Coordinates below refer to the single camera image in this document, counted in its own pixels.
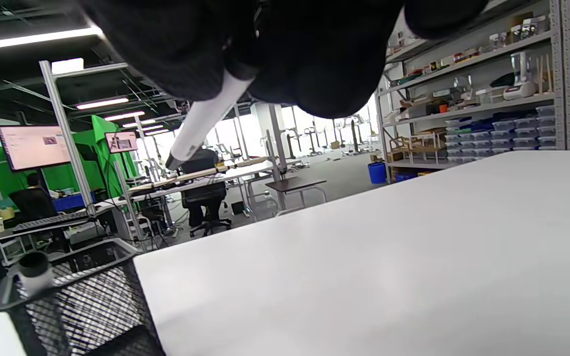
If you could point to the aluminium frame post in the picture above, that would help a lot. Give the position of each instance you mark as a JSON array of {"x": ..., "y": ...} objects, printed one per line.
[
  {"x": 276, "y": 148},
  {"x": 67, "y": 138}
]

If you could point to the black mesh pen holder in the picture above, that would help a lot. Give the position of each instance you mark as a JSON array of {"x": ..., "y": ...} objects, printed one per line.
[{"x": 92, "y": 306}]

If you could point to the blue round bin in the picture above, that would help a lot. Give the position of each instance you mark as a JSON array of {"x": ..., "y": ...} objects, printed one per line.
[{"x": 377, "y": 174}]

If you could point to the small computer monitor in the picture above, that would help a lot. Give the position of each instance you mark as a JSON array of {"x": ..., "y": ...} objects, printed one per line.
[{"x": 121, "y": 141}]

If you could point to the blue plastic crate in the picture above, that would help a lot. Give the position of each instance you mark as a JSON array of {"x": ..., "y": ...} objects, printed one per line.
[{"x": 70, "y": 202}]

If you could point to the white square light panel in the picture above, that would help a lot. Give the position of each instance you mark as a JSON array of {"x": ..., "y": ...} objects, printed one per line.
[{"x": 67, "y": 66}]

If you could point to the black swivel office chair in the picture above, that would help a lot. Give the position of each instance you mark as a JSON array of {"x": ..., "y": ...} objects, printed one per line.
[{"x": 206, "y": 207}]

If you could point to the stack of clear storage boxes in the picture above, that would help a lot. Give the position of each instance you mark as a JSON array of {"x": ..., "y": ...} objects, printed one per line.
[{"x": 502, "y": 136}]

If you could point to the white blender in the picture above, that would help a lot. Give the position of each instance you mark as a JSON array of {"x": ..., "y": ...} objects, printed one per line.
[{"x": 520, "y": 81}]

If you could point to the large computer monitor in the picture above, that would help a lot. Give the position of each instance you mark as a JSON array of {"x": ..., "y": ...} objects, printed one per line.
[{"x": 32, "y": 147}]

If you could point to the long white workbench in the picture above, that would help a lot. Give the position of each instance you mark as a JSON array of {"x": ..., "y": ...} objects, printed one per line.
[{"x": 206, "y": 173}]

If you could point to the person's right hand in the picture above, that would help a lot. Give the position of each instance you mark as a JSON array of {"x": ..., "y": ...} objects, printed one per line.
[{"x": 290, "y": 49}]

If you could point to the brown side table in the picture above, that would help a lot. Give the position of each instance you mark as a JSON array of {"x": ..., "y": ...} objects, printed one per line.
[{"x": 295, "y": 184}]

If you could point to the black keyboard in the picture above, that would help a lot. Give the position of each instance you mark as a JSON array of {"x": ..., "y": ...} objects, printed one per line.
[{"x": 52, "y": 221}]

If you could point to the black capped white marker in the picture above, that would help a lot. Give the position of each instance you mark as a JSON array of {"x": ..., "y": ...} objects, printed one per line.
[
  {"x": 35, "y": 282},
  {"x": 201, "y": 123}
]

